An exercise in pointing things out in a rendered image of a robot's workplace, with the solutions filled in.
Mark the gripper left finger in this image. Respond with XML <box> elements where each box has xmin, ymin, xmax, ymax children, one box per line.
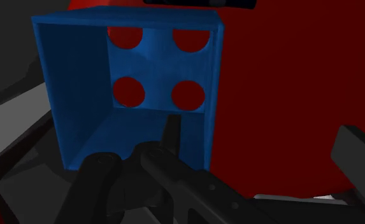
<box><xmin>54</xmin><ymin>114</ymin><xmax>265</xmax><ymax>224</ymax></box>

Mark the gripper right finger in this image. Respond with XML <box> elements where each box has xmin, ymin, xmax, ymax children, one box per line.
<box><xmin>330</xmin><ymin>124</ymin><xmax>365</xmax><ymax>215</ymax></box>

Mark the red robot stand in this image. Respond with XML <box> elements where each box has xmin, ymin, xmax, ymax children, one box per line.
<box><xmin>66</xmin><ymin>0</ymin><xmax>365</xmax><ymax>199</ymax></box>

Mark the blue box with round holes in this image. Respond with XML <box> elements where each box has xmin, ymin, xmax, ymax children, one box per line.
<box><xmin>31</xmin><ymin>5</ymin><xmax>225</xmax><ymax>172</ymax></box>

